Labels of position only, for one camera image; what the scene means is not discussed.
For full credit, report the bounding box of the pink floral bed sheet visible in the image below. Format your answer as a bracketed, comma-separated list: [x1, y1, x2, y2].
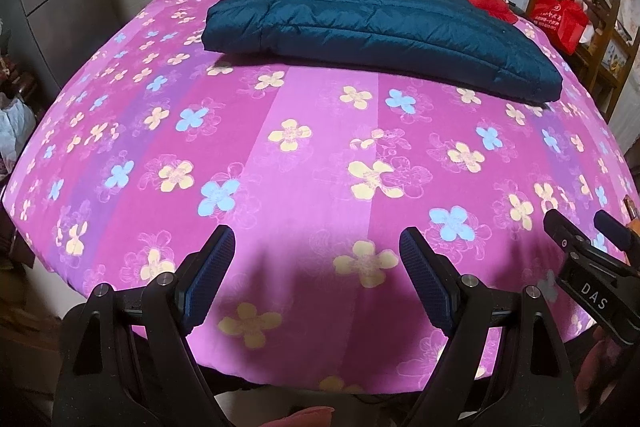
[2, 0, 638, 395]

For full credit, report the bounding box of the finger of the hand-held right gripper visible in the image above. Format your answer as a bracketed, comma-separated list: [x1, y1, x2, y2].
[593, 209, 632, 253]
[543, 208, 596, 258]

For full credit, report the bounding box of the white plastic bag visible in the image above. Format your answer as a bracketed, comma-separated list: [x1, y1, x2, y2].
[0, 99, 38, 160]

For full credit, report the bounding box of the wooden chair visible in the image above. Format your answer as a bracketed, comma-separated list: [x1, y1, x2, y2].
[570, 0, 626, 118]

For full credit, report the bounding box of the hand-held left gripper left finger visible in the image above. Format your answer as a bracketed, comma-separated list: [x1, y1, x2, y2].
[52, 224, 237, 427]

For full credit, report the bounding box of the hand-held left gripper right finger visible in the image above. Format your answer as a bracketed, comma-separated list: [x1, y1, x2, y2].
[398, 227, 586, 427]

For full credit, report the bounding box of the teal puffer jacket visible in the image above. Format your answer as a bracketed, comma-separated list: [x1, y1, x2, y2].
[201, 0, 564, 104]

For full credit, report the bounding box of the red shopping bag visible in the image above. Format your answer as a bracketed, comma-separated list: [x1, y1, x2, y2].
[530, 0, 591, 54]

